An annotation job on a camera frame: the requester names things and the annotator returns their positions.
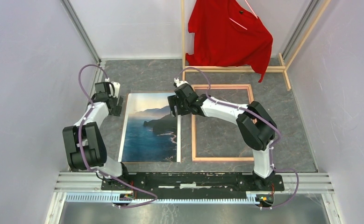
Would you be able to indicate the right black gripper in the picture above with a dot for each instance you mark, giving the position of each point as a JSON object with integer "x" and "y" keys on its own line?
{"x": 174, "y": 100}

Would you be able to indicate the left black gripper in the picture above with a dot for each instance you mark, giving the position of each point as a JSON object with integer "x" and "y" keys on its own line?
{"x": 116, "y": 111}

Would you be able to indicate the coastal landscape photo board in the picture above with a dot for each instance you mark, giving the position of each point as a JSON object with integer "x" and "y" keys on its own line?
{"x": 150, "y": 133}

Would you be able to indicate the pink wooden picture frame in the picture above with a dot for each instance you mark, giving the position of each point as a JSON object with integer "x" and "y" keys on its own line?
{"x": 195, "y": 158}

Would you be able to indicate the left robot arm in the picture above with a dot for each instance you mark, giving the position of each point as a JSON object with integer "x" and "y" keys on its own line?
{"x": 84, "y": 146}

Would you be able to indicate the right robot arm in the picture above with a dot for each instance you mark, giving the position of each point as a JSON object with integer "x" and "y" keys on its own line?
{"x": 256, "y": 126}

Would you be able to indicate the red t-shirt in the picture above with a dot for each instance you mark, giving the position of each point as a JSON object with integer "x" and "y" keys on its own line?
{"x": 217, "y": 42}

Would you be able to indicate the wooden clothes rack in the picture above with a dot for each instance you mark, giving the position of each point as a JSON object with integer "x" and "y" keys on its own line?
{"x": 306, "y": 25}

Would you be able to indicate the pink clothes hanger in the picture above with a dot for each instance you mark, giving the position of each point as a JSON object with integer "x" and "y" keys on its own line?
{"x": 241, "y": 14}

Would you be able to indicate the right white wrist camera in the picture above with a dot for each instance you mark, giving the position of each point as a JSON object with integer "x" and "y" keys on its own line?
{"x": 177, "y": 82}

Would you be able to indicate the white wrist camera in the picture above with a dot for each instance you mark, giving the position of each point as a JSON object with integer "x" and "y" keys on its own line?
{"x": 177, "y": 82}
{"x": 114, "y": 88}

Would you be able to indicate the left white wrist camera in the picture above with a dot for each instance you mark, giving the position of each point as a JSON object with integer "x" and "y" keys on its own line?
{"x": 114, "y": 88}

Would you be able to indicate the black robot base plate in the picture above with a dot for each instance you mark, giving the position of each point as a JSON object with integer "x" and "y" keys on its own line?
{"x": 192, "y": 185}

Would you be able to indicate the white slotted cable duct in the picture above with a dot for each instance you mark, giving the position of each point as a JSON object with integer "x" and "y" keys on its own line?
{"x": 79, "y": 197}

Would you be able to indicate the aluminium rail frame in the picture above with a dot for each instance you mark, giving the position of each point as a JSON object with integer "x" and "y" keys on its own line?
{"x": 294, "y": 182}

